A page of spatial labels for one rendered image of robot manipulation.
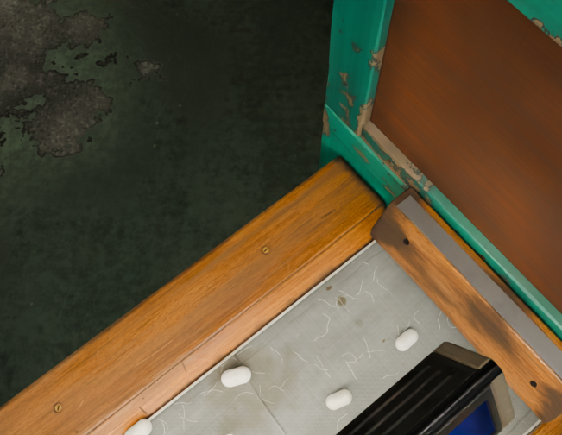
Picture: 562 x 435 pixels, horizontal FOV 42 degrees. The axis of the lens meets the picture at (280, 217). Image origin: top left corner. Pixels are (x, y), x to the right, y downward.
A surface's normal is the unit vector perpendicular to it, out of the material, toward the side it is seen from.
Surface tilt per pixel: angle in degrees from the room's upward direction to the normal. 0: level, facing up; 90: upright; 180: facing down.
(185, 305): 0
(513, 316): 0
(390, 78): 90
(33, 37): 0
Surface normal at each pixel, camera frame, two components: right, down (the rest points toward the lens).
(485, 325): -0.72, 0.38
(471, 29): -0.78, 0.59
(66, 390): -0.01, -0.39
